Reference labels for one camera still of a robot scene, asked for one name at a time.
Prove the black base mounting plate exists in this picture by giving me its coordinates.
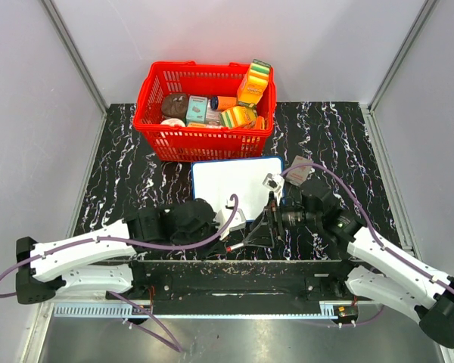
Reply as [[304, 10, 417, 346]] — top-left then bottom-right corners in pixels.
[[122, 261, 353, 318]]

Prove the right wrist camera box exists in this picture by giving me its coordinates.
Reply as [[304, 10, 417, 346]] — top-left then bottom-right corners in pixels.
[[263, 173, 285, 192]]

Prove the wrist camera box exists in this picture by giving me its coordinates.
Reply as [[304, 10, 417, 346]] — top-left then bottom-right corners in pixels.
[[263, 173, 285, 192], [215, 208, 247, 240]]

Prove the red capped whiteboard marker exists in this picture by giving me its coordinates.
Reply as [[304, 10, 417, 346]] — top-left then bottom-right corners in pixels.
[[225, 243, 245, 253]]

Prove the lying orange sponge box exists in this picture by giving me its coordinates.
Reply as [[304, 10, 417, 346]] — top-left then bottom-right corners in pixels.
[[219, 106, 258, 129]]

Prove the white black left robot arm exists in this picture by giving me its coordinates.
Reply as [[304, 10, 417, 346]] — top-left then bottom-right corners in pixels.
[[15, 196, 238, 305]]

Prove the white round lid tub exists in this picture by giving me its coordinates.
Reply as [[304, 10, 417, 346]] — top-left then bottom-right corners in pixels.
[[160, 118, 185, 127]]

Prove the white whiteboard blue frame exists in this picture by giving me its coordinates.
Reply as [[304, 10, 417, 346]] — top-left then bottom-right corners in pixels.
[[191, 157, 283, 222]]

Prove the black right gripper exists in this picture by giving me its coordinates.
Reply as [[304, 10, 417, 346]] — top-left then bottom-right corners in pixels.
[[244, 192, 321, 249]]

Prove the brown round bread pack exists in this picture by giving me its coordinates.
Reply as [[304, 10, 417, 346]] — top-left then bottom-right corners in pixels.
[[160, 93, 188, 119]]

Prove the teal small box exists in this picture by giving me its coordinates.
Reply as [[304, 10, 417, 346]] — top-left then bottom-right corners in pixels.
[[185, 95, 208, 123]]

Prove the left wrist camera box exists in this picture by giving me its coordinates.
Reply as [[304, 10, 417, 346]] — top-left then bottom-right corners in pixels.
[[215, 208, 247, 240]]

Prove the tall orange sponge box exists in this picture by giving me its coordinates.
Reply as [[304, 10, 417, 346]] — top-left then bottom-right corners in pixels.
[[237, 59, 272, 104]]

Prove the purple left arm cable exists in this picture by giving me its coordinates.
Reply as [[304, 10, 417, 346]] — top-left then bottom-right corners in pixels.
[[0, 194, 239, 353]]

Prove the orange blue can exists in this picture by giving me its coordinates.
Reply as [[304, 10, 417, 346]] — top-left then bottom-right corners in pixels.
[[210, 96, 238, 112]]

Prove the red plastic shopping basket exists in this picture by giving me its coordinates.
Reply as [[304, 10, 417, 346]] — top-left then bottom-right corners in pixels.
[[132, 60, 277, 162]]

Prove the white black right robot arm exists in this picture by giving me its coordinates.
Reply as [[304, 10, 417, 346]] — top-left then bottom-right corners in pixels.
[[243, 174, 454, 349]]

